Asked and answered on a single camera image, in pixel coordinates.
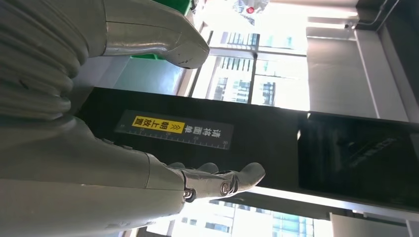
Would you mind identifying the black inbound scanning machine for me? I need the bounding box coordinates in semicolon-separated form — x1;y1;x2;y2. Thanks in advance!
77;86;419;210

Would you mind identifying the black yellow ruler label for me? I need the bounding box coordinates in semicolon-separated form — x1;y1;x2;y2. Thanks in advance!
114;109;235;151

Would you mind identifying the green plastic crate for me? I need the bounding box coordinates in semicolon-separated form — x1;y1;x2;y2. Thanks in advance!
130;0;194;61

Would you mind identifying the dark window frame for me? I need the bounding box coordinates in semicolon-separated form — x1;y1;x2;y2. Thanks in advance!
130;19;419;237

